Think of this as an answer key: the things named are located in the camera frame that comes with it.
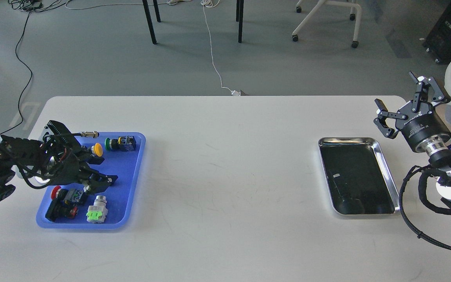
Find red push button switch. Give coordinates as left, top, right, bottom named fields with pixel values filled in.
left=51, top=186, right=89, bottom=206

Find yellow push button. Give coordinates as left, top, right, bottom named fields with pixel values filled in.
left=90, top=143, right=103, bottom=157

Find green white push button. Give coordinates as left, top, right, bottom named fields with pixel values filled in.
left=86, top=195, right=108, bottom=224

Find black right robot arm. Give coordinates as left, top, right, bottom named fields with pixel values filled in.
left=374, top=72, right=451, bottom=251

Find white rolling chair base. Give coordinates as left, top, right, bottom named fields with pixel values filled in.
left=290, top=0, right=363, bottom=49

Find black red switch part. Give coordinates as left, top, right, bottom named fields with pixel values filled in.
left=45, top=202, right=78, bottom=222

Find black table legs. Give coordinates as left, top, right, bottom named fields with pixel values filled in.
left=141, top=0, right=245, bottom=45

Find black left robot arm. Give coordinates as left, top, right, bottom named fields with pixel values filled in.
left=0, top=120, right=118, bottom=201

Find green button black switch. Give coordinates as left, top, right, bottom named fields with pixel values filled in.
left=104, top=136, right=136, bottom=152

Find white floor cable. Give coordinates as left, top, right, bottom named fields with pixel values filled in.
left=200, top=0, right=242, bottom=96

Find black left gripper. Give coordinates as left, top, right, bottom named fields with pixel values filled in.
left=45, top=147, right=118, bottom=192

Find blue plastic tray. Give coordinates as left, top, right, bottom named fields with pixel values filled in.
left=36, top=132, right=146, bottom=230

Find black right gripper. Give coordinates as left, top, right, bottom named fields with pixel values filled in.
left=374, top=71, right=451, bottom=153

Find black floor cable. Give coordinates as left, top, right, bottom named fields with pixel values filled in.
left=0, top=0, right=65, bottom=141

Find silver metal tray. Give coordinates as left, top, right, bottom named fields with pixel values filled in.
left=318, top=137, right=400, bottom=217

